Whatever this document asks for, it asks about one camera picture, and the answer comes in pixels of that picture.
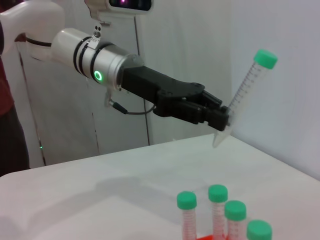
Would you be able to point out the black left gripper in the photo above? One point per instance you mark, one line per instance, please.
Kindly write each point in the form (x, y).
(170, 97)

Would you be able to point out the green-capped test tube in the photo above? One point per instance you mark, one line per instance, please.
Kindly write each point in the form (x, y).
(235, 210)
(218, 193)
(265, 58)
(259, 230)
(186, 200)

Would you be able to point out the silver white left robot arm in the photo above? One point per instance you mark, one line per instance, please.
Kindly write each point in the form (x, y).
(75, 52)

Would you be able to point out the orange test tube rack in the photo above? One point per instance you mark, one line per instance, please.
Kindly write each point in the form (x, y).
(206, 237)

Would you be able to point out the person in red shirt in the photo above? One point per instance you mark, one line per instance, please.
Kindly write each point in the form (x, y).
(5, 87)

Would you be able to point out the silver head camera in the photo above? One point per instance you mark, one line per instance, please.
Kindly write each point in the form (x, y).
(130, 5)

